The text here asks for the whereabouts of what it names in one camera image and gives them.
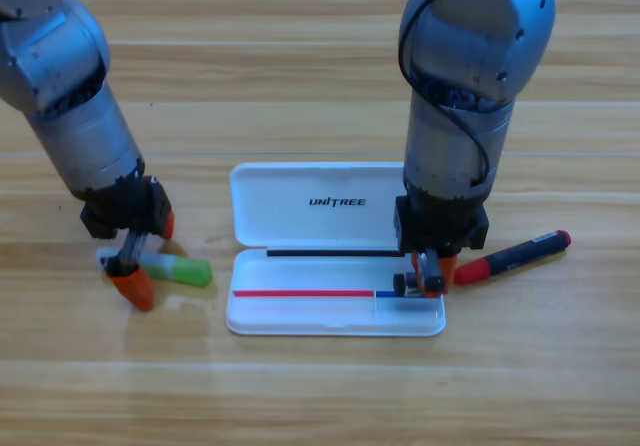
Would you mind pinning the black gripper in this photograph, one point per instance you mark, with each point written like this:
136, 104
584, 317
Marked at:
440, 223
130, 206

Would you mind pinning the green highlighter pen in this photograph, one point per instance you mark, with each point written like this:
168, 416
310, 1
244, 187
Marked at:
185, 269

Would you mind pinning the small black sharpener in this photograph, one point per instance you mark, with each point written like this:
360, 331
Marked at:
402, 284

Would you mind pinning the red and black marker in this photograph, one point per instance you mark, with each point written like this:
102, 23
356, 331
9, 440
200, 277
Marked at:
520, 255

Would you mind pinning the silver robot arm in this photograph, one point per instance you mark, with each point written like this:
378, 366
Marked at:
465, 41
75, 106

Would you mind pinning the white Unitree pencil case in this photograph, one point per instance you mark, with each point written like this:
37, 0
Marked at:
310, 276

